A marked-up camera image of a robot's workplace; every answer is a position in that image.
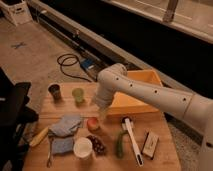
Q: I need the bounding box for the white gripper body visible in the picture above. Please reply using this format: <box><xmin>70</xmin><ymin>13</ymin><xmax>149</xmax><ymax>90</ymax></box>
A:
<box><xmin>92</xmin><ymin>91</ymin><xmax>114</xmax><ymax>121</ymax></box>

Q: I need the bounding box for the small red apple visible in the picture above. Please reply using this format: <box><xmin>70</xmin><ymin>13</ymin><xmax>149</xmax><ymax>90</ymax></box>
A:
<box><xmin>87</xmin><ymin>117</ymin><xmax>100</xmax><ymax>131</ymax></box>

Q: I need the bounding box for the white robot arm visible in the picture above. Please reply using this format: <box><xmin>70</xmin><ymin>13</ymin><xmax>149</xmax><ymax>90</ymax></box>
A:
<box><xmin>93</xmin><ymin>63</ymin><xmax>213</xmax><ymax>171</ymax></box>

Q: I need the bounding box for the green plastic cup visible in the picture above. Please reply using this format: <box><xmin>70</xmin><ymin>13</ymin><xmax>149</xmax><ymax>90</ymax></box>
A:
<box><xmin>72</xmin><ymin>88</ymin><xmax>84</xmax><ymax>103</ymax></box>

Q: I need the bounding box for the dark metal cup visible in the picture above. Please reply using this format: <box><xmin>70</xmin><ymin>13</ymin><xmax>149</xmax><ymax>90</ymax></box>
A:
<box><xmin>48</xmin><ymin>84</ymin><xmax>61</xmax><ymax>101</ymax></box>

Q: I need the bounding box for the white paper cup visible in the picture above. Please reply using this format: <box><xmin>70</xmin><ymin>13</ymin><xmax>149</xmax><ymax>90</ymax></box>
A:
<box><xmin>73</xmin><ymin>137</ymin><xmax>92</xmax><ymax>159</ymax></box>

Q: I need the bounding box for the blue power box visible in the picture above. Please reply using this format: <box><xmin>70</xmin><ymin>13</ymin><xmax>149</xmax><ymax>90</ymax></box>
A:
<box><xmin>80</xmin><ymin>59</ymin><xmax>94</xmax><ymax>70</ymax></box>

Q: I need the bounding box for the blue cloth upper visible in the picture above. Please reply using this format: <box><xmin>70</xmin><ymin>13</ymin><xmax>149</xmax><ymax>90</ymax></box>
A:
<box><xmin>49</xmin><ymin>115</ymin><xmax>82</xmax><ymax>137</ymax></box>

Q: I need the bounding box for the blue cloth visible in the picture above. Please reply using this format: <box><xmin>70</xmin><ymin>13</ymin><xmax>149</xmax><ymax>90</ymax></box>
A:
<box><xmin>52</xmin><ymin>137</ymin><xmax>74</xmax><ymax>155</ymax></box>
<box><xmin>49</xmin><ymin>115</ymin><xmax>82</xmax><ymax>137</ymax></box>

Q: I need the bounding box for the yellow plastic bin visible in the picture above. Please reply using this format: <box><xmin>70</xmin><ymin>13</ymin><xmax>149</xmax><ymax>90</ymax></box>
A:
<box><xmin>107</xmin><ymin>69</ymin><xmax>164</xmax><ymax>116</ymax></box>

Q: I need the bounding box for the green cucumber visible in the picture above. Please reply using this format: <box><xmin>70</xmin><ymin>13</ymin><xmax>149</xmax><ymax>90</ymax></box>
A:
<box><xmin>115</xmin><ymin>131</ymin><xmax>127</xmax><ymax>159</ymax></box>

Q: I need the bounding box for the bunch of dark grapes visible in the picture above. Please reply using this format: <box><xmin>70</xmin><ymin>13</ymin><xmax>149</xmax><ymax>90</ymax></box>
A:
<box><xmin>88</xmin><ymin>135</ymin><xmax>106</xmax><ymax>155</ymax></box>

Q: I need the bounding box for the black and white eraser block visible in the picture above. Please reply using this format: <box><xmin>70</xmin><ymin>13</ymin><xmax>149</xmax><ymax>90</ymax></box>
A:
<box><xmin>142</xmin><ymin>132</ymin><xmax>159</xmax><ymax>159</ymax></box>

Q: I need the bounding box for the blue cloth lower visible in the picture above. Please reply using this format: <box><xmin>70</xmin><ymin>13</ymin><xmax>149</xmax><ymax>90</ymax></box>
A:
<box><xmin>52</xmin><ymin>137</ymin><xmax>74</xmax><ymax>155</ymax></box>

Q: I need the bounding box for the yellow banana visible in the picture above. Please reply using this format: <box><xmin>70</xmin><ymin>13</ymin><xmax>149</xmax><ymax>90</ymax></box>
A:
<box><xmin>29</xmin><ymin>127</ymin><xmax>49</xmax><ymax>147</ymax></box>

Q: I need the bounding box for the black chair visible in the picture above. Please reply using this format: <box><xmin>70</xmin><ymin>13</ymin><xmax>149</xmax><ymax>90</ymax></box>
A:
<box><xmin>0</xmin><ymin>67</ymin><xmax>39</xmax><ymax>171</ymax></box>

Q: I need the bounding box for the white cardboard box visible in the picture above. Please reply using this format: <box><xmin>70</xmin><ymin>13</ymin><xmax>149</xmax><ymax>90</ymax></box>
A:
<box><xmin>0</xmin><ymin>0</ymin><xmax>32</xmax><ymax>26</ymax></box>

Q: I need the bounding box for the white handled brush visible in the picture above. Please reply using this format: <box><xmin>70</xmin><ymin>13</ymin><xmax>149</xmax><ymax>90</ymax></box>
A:
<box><xmin>122</xmin><ymin>117</ymin><xmax>144</xmax><ymax>167</ymax></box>

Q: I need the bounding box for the black cable loop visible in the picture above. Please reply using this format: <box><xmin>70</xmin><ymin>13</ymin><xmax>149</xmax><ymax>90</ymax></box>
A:
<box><xmin>56</xmin><ymin>53</ymin><xmax>93</xmax><ymax>83</ymax></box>

